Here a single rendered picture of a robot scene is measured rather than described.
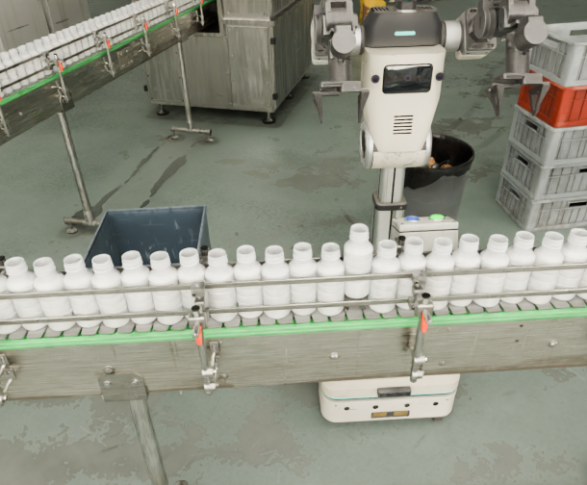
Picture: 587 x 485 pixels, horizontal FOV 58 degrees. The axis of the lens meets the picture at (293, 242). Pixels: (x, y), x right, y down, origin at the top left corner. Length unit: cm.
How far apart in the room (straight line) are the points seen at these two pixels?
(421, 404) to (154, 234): 118
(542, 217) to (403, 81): 202
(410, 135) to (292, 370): 85
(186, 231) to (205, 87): 328
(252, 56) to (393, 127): 309
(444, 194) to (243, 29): 252
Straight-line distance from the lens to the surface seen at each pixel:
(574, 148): 337
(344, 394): 206
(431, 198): 274
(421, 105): 171
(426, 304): 109
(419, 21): 172
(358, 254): 109
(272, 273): 109
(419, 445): 222
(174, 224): 175
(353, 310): 119
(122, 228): 179
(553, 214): 354
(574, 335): 137
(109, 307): 118
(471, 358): 132
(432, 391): 213
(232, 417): 228
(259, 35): 464
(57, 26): 768
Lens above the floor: 178
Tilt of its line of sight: 34 degrees down
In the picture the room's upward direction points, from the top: 2 degrees counter-clockwise
